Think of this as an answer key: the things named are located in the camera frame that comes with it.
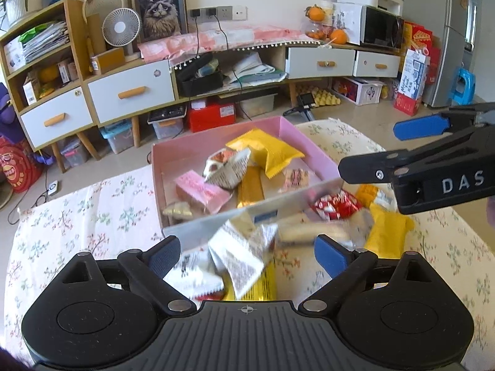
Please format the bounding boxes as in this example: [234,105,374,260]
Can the clear storage box blue lid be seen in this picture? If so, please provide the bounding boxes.
[100,120,134,154]

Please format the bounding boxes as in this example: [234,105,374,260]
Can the orange white snack packet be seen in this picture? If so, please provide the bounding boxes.
[355,183,395,213]

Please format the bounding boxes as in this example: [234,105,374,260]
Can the white text-print packet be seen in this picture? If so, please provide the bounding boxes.
[208,216,280,300]

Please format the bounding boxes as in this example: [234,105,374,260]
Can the black cable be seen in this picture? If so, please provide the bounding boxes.
[192,17,202,60]

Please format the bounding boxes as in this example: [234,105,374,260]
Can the clear storage box black top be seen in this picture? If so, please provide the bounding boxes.
[149,108,188,140]

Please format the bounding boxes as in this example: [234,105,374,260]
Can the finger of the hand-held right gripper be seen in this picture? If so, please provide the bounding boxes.
[338,122,495,185]
[394,102,495,142]

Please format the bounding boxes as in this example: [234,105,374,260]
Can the pink wafer packet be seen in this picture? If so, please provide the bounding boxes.
[175,170,233,214]

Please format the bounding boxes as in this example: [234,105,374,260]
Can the white printed box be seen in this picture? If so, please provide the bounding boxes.
[333,76,385,106]

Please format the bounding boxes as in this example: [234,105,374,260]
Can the loose white green papers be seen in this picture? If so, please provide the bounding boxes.
[224,52,289,86]

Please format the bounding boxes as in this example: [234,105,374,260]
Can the large yellow snack packet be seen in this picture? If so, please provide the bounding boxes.
[364,203,415,260]

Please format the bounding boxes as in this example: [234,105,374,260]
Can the black camera on tripod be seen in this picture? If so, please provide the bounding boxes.
[284,93,316,122]

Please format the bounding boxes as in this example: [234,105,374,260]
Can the white desk fan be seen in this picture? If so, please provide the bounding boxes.
[102,8,142,60]

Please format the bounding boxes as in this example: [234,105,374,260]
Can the red gift box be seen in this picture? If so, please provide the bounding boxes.
[402,21,434,58]

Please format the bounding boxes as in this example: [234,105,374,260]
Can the stack of paper documents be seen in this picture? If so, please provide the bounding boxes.
[19,21,70,64]

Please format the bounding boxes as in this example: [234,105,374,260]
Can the purple plush toy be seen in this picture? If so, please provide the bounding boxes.
[0,83,18,132]

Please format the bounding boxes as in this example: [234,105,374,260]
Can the pink cardboard box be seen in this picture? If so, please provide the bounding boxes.
[151,115,344,248]

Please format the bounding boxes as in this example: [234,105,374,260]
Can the low wooden cabinet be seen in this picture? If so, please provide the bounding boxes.
[170,41,403,118]

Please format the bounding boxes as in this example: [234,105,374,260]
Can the small white box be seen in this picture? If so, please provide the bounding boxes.
[22,77,39,105]

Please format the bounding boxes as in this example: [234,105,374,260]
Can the white nut-print snack packet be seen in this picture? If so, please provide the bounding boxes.
[203,147,252,191]

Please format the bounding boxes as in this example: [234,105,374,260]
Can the blue plastic stool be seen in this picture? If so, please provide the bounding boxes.
[452,67,476,105]

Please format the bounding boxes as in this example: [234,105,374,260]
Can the black storage case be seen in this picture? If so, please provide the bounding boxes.
[174,52,225,97]

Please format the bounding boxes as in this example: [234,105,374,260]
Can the red round bag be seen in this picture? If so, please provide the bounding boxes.
[0,135,43,194]

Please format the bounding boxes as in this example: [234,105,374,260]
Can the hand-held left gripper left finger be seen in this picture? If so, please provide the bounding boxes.
[62,236,198,315]

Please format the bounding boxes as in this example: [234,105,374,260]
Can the black microwave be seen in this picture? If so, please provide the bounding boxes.
[359,6,405,49]

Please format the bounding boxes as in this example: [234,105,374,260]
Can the white black-print snack packet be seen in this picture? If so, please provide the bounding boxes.
[164,250,225,302]

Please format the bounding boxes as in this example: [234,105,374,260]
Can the silver snack packet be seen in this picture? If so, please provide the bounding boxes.
[162,201,194,219]

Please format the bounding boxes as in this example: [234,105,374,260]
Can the clear orange biscuit packet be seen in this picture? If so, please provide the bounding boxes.
[278,168,311,194]

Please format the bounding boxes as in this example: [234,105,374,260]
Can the gold stick packet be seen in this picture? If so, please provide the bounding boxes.
[237,166,265,208]

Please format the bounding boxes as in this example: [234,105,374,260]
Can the white drawer with round lock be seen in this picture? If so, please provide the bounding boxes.
[87,59,176,125]
[19,86,95,151]

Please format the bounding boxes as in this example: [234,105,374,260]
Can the framed cat picture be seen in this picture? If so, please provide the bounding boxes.
[126,0,189,45]

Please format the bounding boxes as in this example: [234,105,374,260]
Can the brown cardboard box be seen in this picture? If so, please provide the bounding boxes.
[91,47,126,75]

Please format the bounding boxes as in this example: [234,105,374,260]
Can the yellow egg tray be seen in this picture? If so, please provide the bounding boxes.
[309,87,341,107]

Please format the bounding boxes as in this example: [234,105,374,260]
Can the round white racket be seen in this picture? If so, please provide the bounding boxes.
[82,0,123,28]

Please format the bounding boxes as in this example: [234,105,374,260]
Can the silver refrigerator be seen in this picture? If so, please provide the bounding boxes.
[400,0,480,109]

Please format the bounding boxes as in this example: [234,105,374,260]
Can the white box with dark print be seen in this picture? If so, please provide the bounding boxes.
[3,39,26,71]

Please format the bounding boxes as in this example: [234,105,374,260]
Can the blue white carton box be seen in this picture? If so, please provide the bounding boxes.
[394,48,431,116]

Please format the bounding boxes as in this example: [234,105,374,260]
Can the wall socket with black plugs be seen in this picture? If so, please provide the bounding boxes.
[189,6,217,21]

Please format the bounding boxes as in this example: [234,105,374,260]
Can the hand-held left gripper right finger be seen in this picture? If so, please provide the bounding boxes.
[299,235,434,313]

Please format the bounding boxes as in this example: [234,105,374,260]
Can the pink floral cloth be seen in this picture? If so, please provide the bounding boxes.
[137,25,310,62]

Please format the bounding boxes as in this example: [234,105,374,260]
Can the cream snack packet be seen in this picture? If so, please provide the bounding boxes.
[276,211,374,247]

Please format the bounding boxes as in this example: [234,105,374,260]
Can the wooden shelf cabinet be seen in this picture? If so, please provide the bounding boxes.
[0,0,179,173]

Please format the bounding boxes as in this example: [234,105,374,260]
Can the small clear storage box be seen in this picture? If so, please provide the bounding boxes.
[58,135,84,168]

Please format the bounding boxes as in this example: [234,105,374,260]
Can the red snack packet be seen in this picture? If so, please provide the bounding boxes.
[312,190,365,222]

